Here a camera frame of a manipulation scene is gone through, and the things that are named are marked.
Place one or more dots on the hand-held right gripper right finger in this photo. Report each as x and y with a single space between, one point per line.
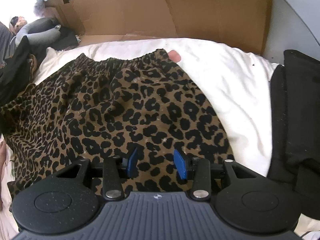
180 163

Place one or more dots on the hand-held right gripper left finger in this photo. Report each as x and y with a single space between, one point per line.
132 161

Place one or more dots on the leopard print skirt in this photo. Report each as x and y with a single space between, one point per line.
112 117

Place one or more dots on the black clothes pile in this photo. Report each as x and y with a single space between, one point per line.
295 105

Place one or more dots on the printed bear blanket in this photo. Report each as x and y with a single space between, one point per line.
225 80

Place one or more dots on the black garment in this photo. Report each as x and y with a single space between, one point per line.
65 40
15 80

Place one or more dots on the brown patterned garment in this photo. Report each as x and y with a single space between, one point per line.
32 63

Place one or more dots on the brown cardboard sheet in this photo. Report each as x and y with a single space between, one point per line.
175 10

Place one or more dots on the grey neck pillow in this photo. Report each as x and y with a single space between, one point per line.
42 36

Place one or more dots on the dark grey cloth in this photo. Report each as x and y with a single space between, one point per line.
5 42

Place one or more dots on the small plush toy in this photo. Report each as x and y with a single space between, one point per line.
18 23

